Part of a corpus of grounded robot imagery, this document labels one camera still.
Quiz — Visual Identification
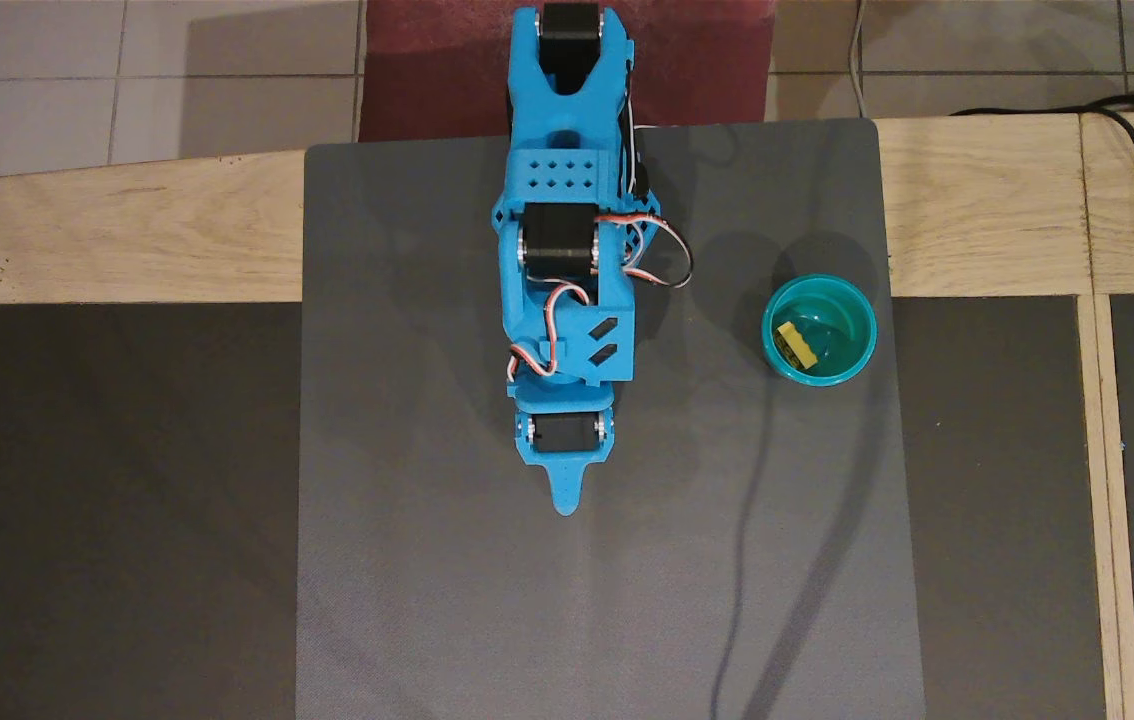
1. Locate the green plastic cup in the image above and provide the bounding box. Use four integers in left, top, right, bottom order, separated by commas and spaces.
762, 274, 878, 387

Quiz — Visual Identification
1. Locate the blue gripper body black servo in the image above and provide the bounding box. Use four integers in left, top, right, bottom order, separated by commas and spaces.
510, 383, 620, 453

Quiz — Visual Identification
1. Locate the grey rubber mat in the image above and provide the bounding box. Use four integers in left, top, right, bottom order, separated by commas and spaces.
295, 118, 928, 720

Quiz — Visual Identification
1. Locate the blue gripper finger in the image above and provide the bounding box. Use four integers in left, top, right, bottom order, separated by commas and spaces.
512, 408, 618, 518

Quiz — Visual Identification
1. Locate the red white black servo cable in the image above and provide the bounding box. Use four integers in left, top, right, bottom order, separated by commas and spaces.
595, 212, 695, 289
507, 283, 591, 382

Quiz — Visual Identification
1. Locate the cream lego brick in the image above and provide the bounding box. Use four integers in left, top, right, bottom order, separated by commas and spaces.
775, 318, 816, 369

